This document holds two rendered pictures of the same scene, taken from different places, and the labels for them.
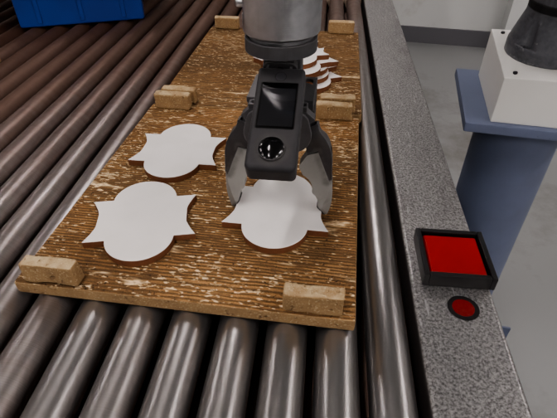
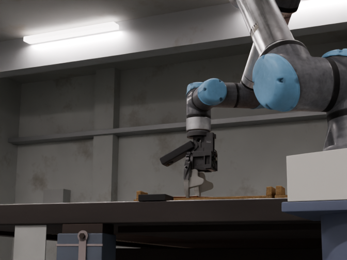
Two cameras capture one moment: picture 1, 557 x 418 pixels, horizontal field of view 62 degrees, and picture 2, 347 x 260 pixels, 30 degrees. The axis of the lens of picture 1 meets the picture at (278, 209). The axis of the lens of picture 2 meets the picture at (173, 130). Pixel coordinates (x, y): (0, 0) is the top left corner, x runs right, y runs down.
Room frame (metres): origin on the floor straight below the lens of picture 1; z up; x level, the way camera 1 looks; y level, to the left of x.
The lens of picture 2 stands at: (0.77, -1.90, 0.74)
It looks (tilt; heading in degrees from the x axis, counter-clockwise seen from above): 12 degrees up; 102
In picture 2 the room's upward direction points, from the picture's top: straight up
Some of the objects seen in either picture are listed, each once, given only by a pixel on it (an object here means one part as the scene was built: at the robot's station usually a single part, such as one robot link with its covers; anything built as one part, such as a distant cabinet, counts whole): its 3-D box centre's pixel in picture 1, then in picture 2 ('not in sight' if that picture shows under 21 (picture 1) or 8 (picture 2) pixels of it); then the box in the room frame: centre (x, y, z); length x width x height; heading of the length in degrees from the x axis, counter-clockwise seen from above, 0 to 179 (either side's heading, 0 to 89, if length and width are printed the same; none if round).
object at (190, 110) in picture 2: not in sight; (199, 101); (0.45, -0.01, 1.24); 0.09 x 0.08 x 0.11; 117
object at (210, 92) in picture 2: not in sight; (215, 94); (0.51, -0.08, 1.24); 0.11 x 0.11 x 0.08; 27
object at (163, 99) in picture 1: (172, 99); not in sight; (0.71, 0.18, 0.95); 0.06 x 0.02 x 0.03; 82
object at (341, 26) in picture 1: (341, 26); not in sight; (1.09, -0.14, 0.95); 0.06 x 0.02 x 0.03; 83
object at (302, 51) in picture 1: (282, 89); (200, 152); (0.46, 0.00, 1.08); 0.09 x 0.08 x 0.12; 172
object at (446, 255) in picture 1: (452, 258); not in sight; (0.37, -0.20, 0.92); 0.06 x 0.06 x 0.01; 84
